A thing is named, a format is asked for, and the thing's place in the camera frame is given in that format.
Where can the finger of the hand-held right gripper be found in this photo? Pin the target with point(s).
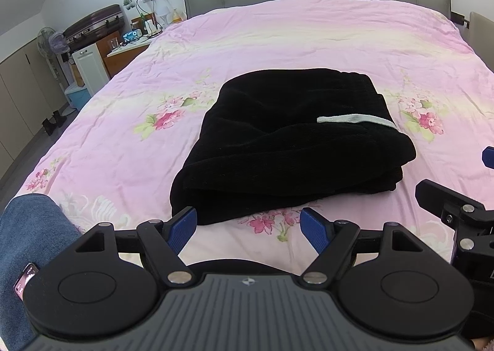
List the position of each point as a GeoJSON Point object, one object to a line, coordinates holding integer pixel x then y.
{"type": "Point", "coordinates": [447, 196]}
{"type": "Point", "coordinates": [488, 158]}

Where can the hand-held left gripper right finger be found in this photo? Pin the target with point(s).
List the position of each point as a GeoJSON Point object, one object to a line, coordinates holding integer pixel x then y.
{"type": "Point", "coordinates": [314, 227]}

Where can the smartphone in pocket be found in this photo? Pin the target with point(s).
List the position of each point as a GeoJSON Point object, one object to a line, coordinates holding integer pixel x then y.
{"type": "Point", "coordinates": [24, 280]}

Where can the person's leg in blue jeans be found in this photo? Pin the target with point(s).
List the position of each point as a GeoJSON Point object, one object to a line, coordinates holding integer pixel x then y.
{"type": "Point", "coordinates": [31, 231]}

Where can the white small cabinet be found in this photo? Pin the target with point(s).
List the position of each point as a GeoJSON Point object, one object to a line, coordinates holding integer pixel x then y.
{"type": "Point", "coordinates": [89, 69]}

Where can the black shoes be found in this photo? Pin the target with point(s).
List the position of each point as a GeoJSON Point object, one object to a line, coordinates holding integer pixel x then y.
{"type": "Point", "coordinates": [54, 123]}

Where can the standing fan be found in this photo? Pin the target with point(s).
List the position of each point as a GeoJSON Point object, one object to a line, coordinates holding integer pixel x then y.
{"type": "Point", "coordinates": [50, 42]}

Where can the dark brown suitcase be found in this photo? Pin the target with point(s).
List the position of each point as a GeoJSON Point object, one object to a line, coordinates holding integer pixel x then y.
{"type": "Point", "coordinates": [94, 23]}

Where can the orange bottle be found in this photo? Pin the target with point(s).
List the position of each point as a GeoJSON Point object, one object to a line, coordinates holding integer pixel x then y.
{"type": "Point", "coordinates": [177, 16]}

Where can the black pants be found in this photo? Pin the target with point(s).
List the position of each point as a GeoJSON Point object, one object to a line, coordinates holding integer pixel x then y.
{"type": "Point", "coordinates": [270, 142]}

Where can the light blue storage bin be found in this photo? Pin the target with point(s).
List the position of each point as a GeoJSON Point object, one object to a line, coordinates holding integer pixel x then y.
{"type": "Point", "coordinates": [77, 98]}

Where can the pink floral bedsheet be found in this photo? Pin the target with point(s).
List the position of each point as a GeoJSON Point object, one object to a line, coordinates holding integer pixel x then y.
{"type": "Point", "coordinates": [270, 34]}

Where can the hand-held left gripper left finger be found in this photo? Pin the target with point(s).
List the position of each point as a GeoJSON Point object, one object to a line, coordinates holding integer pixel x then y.
{"type": "Point", "coordinates": [183, 225]}

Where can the wooden nightstand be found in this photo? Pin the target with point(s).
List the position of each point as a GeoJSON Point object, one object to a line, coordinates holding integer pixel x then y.
{"type": "Point", "coordinates": [119, 59]}

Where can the grey upholstered chair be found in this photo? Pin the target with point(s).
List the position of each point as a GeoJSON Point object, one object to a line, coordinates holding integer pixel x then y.
{"type": "Point", "coordinates": [482, 30]}

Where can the clear drinking glass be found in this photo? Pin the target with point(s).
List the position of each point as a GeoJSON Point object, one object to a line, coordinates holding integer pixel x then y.
{"type": "Point", "coordinates": [113, 43]}

